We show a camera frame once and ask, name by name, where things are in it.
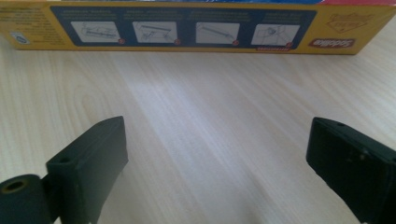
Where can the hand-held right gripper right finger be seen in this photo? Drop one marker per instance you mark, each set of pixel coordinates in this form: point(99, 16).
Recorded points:
point(351, 161)

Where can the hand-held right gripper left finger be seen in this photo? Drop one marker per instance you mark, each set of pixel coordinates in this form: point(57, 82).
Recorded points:
point(90, 161)

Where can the long yellow and blue box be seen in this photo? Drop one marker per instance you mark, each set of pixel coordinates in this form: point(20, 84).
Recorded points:
point(186, 28)

